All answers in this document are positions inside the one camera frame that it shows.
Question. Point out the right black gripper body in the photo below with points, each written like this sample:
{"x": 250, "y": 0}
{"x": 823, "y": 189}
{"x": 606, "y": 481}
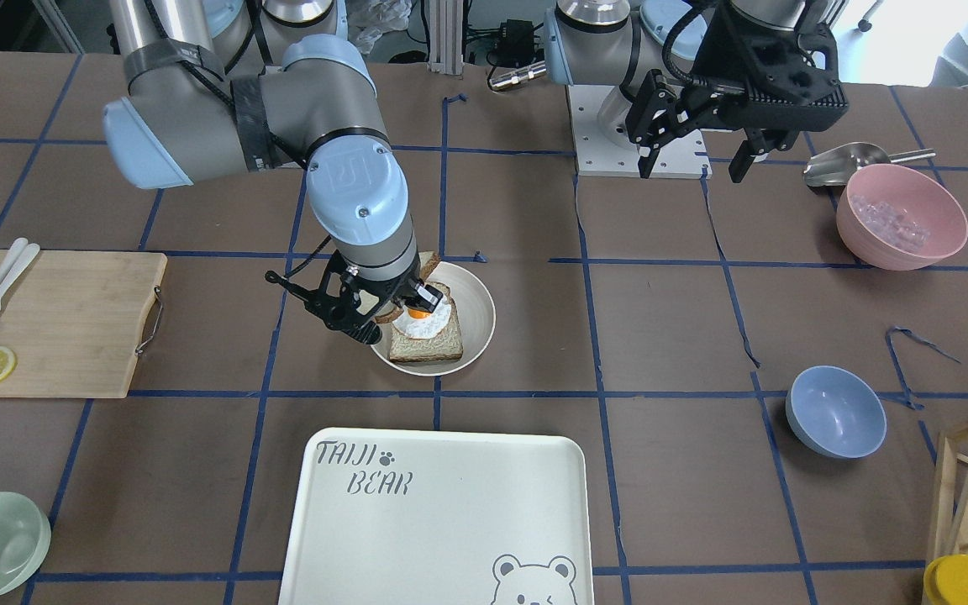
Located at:
{"x": 392, "y": 291}

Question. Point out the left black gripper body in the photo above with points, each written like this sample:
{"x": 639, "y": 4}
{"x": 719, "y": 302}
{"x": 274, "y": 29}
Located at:
{"x": 707, "y": 65}

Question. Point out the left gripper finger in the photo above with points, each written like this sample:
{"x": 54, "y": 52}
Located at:
{"x": 658, "y": 117}
{"x": 756, "y": 144}

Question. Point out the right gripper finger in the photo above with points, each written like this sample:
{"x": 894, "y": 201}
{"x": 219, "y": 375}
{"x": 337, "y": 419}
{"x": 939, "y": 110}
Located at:
{"x": 361, "y": 329}
{"x": 420, "y": 296}

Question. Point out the bread slice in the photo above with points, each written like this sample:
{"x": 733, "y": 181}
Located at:
{"x": 447, "y": 346}
{"x": 428, "y": 261}

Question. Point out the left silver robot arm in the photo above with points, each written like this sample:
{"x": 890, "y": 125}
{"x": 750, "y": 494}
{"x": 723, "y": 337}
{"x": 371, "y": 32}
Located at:
{"x": 615, "y": 43}

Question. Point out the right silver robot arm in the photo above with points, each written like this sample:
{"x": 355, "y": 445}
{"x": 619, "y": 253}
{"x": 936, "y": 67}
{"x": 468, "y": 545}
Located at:
{"x": 222, "y": 88}

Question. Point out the cream round plate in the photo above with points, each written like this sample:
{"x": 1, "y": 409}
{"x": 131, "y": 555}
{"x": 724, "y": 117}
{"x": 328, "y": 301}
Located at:
{"x": 477, "y": 313}

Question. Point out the bread slice on plate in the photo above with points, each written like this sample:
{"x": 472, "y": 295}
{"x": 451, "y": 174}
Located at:
{"x": 447, "y": 346}

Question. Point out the fried egg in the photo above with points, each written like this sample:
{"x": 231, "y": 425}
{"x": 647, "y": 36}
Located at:
{"x": 415, "y": 324}

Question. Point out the metal scoop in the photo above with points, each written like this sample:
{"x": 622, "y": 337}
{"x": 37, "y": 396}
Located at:
{"x": 835, "y": 167}

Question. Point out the clear ice cubes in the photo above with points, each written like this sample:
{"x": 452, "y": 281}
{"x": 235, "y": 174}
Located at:
{"x": 891, "y": 225}

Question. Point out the cream bear tray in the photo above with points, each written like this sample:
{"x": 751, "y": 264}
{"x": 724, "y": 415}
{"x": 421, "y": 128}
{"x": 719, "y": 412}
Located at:
{"x": 386, "y": 516}

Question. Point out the pink bowl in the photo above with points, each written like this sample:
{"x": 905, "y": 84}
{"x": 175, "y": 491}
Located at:
{"x": 927, "y": 203}

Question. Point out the blue bowl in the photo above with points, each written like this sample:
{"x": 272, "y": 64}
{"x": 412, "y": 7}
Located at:
{"x": 835, "y": 413}

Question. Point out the wooden cutting board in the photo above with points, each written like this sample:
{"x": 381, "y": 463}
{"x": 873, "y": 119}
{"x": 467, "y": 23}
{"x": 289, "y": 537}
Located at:
{"x": 74, "y": 320}

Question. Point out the yellow cup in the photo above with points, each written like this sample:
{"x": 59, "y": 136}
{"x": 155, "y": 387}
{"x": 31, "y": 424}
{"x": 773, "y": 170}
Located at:
{"x": 945, "y": 580}

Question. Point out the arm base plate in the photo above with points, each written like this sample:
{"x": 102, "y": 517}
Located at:
{"x": 603, "y": 148}

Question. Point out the aluminium frame post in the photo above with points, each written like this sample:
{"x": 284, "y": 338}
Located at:
{"x": 446, "y": 21}

